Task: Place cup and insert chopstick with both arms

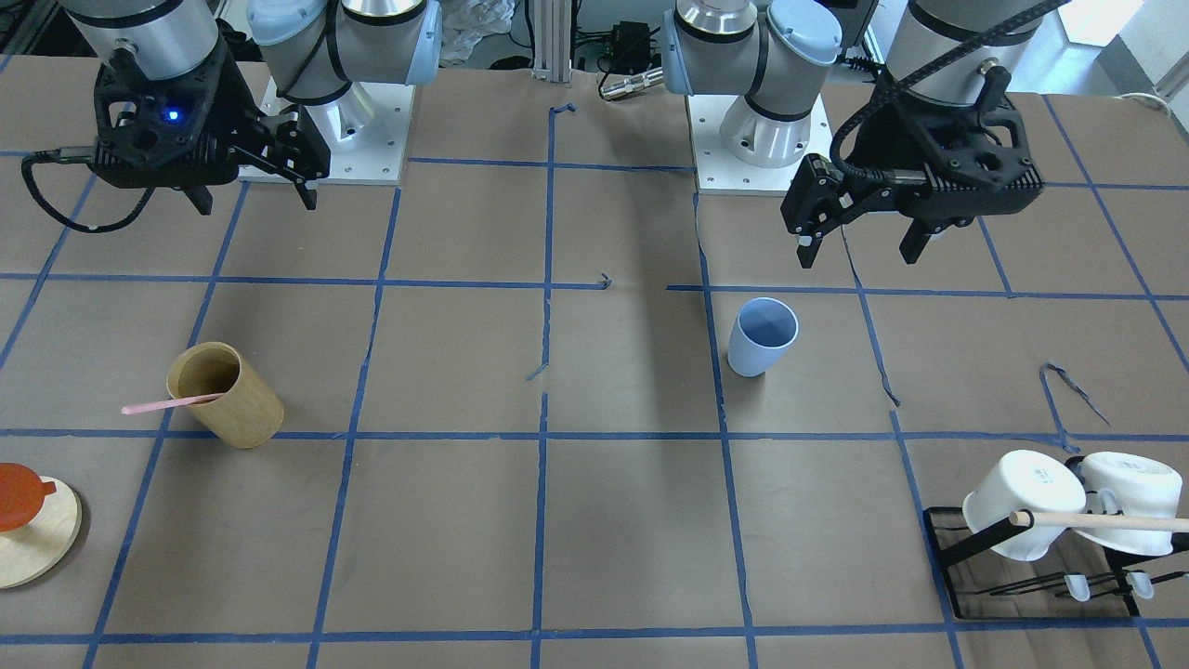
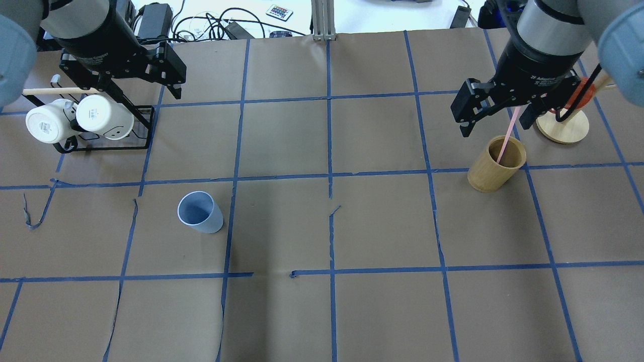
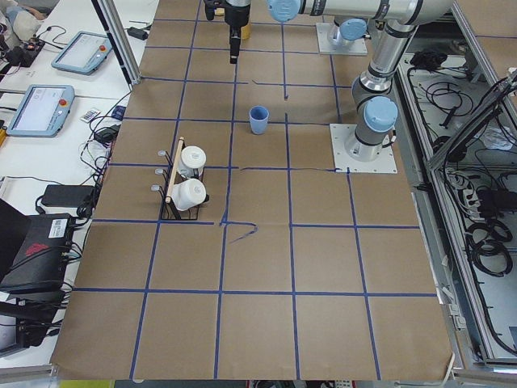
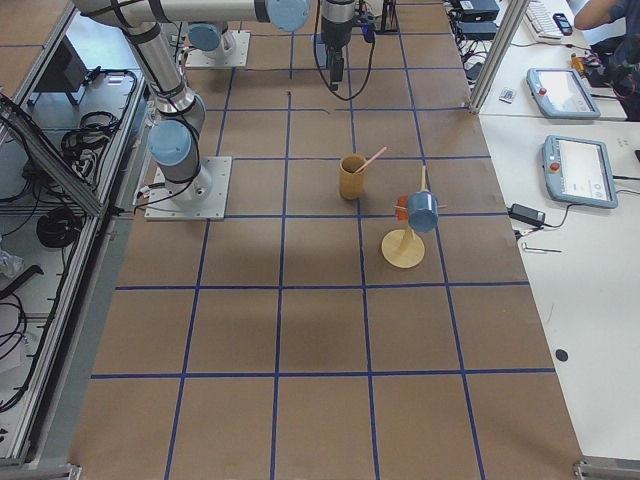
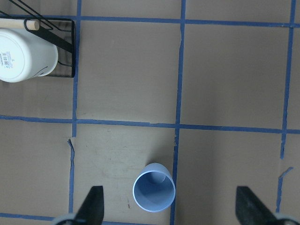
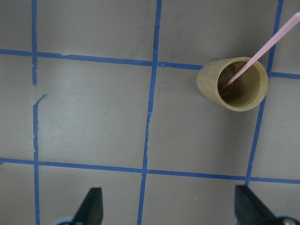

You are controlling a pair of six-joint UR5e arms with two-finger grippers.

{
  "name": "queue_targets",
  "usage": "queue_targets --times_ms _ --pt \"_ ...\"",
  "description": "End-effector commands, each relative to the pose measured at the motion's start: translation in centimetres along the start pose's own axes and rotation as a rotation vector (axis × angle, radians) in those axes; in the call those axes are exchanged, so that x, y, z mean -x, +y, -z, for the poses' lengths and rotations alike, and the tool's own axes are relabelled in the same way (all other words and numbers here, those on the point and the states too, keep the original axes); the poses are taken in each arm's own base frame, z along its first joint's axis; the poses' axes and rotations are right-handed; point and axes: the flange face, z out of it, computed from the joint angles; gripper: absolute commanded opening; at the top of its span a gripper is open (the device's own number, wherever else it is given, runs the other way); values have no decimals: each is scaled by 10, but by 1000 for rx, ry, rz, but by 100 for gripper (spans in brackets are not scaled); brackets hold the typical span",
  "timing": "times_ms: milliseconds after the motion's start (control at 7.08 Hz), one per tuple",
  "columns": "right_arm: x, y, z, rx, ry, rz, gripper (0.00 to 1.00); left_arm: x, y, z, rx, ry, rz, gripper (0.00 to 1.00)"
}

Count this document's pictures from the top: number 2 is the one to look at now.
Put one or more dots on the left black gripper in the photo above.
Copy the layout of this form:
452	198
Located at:
96	44

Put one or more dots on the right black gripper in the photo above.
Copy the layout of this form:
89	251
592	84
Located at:
534	61

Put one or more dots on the pink chopstick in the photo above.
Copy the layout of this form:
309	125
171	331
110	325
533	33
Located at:
512	122

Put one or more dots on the blue plastic cup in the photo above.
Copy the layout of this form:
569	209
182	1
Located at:
199	211

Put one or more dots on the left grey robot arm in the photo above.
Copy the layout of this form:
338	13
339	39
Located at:
22	22

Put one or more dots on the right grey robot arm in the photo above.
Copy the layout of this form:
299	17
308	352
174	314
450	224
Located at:
546	38

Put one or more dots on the black power adapter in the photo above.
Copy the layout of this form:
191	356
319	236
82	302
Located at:
155	21

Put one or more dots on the bamboo cylinder holder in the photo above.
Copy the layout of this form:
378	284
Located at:
496	165

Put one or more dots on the round wooden stand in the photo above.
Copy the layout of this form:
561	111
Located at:
576	127

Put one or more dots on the white mug inner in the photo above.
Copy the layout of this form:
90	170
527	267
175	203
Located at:
103	116

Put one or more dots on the white mug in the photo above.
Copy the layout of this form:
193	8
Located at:
52	123
103	116

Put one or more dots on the orange silicone funnel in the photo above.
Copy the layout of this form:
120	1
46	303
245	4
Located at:
578	94

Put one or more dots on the small remote control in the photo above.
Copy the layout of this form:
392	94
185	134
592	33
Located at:
278	12

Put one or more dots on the white mug outer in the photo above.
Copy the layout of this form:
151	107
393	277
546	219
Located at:
52	123

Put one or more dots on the black wire mug rack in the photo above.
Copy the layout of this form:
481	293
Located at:
138	139

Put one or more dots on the aluminium frame post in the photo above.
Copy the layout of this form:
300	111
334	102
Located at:
323	20

